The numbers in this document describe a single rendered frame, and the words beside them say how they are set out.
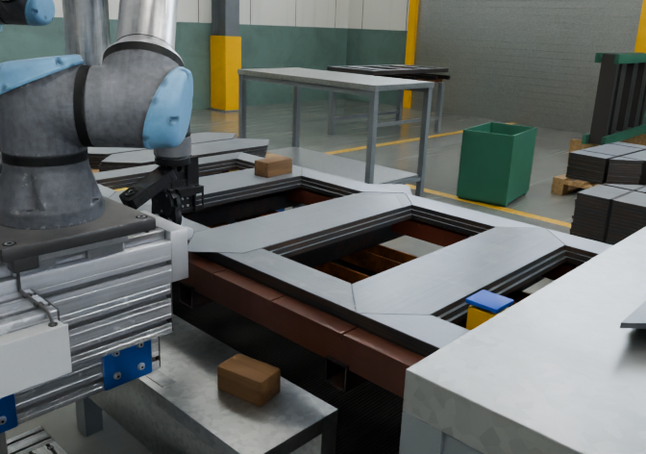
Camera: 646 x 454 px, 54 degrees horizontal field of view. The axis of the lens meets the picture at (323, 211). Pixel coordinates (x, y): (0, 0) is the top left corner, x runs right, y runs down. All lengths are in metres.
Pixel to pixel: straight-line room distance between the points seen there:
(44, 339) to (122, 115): 0.31
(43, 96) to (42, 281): 0.26
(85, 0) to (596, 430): 0.99
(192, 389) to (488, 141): 4.17
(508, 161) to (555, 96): 4.96
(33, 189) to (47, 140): 0.07
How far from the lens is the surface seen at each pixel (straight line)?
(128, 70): 0.93
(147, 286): 1.06
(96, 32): 1.19
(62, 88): 0.93
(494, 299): 1.13
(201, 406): 1.17
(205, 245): 1.41
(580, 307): 0.73
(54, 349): 0.88
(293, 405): 1.16
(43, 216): 0.95
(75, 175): 0.97
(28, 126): 0.94
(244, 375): 1.15
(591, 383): 0.58
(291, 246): 1.45
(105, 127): 0.92
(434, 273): 1.31
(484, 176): 5.18
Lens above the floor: 1.32
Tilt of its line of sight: 16 degrees down
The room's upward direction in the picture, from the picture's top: 2 degrees clockwise
